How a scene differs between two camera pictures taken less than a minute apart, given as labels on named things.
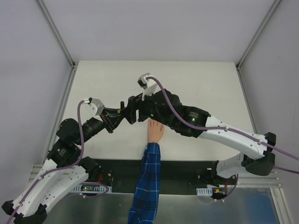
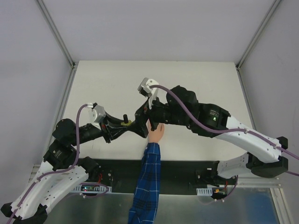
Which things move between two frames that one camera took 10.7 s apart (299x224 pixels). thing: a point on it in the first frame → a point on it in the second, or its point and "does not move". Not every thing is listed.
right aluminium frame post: x=267 y=18 does not move
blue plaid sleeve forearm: x=144 y=207 does not move
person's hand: x=155 y=130 does not move
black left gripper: x=107 y=120 → x=105 y=131
